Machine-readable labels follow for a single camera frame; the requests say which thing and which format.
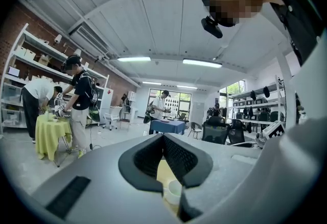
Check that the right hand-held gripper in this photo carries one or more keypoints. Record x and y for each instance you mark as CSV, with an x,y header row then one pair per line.
x,y
273,131

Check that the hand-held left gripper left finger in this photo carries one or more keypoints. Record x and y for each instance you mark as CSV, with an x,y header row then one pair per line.
x,y
102,187

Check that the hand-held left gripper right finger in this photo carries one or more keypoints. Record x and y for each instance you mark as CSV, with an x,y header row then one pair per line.
x,y
204,167

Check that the white mug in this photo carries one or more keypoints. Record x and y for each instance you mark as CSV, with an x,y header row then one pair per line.
x,y
175,189

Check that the grey metal shelving unit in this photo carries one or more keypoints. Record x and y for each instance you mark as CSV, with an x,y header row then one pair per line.
x,y
258,105

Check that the black mesh office chair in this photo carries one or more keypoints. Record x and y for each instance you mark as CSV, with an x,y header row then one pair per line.
x,y
238,132
214,131

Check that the round wooden table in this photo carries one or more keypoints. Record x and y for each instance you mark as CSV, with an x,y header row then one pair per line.
x,y
161,172

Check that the table with blue cloth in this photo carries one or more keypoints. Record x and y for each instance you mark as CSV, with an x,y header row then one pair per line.
x,y
167,126

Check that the brown stool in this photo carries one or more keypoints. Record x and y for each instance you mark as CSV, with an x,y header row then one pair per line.
x,y
124,122

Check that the white office chair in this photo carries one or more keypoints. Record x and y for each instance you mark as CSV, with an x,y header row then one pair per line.
x,y
112,115

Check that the table with yellow-green cloth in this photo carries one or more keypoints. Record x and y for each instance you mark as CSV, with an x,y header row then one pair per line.
x,y
51,131

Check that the ceiling tube light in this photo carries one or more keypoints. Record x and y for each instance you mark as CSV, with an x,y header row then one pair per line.
x,y
201,63
186,87
134,59
151,83

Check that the white shelving unit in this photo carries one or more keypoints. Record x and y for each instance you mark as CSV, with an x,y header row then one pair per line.
x,y
30,62

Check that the black head-worn camera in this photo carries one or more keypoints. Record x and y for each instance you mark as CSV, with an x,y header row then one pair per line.
x,y
212,27

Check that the ceiling air duct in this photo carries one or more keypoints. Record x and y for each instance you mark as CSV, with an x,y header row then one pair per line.
x,y
89,39

